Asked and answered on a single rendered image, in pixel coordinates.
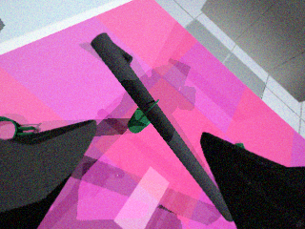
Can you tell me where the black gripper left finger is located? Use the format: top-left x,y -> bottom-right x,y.
0,119 -> 96,229

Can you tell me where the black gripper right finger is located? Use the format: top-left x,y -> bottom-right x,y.
200,132 -> 305,229

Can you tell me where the dark green ring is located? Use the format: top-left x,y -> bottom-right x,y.
0,116 -> 36,137
235,142 -> 248,150

